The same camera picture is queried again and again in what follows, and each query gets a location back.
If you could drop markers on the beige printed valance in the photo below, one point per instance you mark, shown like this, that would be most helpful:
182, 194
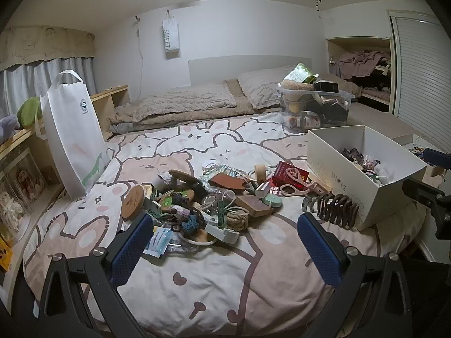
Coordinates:
45, 42

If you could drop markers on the pink bead bag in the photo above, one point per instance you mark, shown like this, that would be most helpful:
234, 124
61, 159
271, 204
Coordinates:
370, 162

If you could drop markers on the brown leather piece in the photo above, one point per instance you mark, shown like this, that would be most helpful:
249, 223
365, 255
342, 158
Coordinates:
225, 181

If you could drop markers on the dark brown wooden block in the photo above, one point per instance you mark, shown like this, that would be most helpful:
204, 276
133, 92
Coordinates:
253, 206

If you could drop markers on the green snack packet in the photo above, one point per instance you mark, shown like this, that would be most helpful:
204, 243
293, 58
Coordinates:
299, 74

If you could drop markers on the grey quilted pillow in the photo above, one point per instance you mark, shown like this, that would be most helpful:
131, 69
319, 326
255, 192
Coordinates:
183, 98
264, 84

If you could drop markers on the red small box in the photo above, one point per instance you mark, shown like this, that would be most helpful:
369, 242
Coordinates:
282, 170

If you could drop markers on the white hanging paper bag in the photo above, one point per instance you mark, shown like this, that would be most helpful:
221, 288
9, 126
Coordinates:
171, 38

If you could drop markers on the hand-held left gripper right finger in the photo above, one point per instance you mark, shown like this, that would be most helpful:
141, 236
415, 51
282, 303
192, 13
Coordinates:
320, 250

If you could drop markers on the yellow toy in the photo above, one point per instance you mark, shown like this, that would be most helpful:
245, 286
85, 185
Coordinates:
4, 253

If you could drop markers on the glass bottle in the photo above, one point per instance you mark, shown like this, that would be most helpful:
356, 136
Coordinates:
310, 121

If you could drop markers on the white mesh pouch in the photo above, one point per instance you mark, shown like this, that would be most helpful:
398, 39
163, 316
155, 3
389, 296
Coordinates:
382, 176

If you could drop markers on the green clothespin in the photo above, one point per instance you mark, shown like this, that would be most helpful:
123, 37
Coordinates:
222, 214

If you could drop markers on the pile of dark hair clips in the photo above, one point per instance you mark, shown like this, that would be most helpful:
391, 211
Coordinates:
352, 155

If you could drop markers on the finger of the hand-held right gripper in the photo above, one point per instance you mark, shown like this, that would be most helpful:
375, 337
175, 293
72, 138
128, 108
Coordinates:
422, 190
437, 157

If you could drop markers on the round wooden lid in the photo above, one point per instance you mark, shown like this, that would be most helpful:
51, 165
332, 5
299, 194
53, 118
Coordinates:
133, 200

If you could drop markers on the brown hair claw clip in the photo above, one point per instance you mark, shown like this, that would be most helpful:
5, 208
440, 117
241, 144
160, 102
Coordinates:
334, 211

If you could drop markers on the clear hair claw clip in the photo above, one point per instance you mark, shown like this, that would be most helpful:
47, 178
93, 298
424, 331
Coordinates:
307, 204

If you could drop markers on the pile of clothes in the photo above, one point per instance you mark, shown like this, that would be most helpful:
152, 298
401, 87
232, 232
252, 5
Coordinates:
356, 63

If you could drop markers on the taupe bed sheet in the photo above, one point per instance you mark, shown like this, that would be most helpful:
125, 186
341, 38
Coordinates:
373, 116

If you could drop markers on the clear display box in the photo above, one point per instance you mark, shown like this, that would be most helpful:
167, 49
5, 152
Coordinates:
12, 211
24, 176

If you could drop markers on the beige ribbon roll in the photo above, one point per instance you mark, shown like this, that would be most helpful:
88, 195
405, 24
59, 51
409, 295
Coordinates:
260, 172

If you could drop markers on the white tote bag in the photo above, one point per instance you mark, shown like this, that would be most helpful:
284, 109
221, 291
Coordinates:
70, 130

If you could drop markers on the purple plush toy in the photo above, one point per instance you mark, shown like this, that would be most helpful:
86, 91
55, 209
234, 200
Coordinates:
8, 128

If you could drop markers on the crinkled clear wrapper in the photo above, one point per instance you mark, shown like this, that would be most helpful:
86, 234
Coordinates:
215, 170

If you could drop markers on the beige fleece blanket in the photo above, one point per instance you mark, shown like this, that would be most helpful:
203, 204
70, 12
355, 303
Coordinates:
183, 116

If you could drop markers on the clear plastic storage bin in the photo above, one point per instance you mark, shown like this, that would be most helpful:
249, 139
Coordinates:
317, 112

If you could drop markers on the beige fluffy cloth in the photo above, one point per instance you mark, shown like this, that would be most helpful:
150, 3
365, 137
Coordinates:
296, 86

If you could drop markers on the mint green tape measure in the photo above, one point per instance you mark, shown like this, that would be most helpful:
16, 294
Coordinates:
273, 201

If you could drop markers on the black rectangular box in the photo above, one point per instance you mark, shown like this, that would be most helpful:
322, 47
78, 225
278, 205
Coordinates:
326, 86

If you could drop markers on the grey curtain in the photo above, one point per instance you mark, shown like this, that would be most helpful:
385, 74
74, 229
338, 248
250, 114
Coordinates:
63, 74

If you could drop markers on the pink plastic scissor tool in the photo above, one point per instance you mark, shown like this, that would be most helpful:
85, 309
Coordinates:
290, 190

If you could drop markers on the white semicircular gadget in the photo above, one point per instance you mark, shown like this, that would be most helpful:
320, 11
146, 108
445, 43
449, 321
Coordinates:
225, 236

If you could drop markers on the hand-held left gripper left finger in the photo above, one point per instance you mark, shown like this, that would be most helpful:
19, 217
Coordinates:
130, 250

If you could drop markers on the wooden bedside shelf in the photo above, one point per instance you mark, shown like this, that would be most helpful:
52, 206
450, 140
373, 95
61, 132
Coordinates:
105, 102

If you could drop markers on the white slatted closet door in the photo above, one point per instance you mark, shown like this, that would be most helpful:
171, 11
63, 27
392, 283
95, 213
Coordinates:
422, 77

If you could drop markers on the printed bunny blanket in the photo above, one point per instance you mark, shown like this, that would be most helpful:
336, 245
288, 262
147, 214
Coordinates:
211, 288

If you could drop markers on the green plush toy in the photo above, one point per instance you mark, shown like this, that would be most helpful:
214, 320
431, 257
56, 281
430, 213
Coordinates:
30, 111

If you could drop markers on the blue white sachet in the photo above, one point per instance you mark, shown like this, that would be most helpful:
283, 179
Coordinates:
156, 243

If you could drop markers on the white shoe box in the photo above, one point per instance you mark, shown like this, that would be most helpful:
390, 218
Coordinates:
338, 183

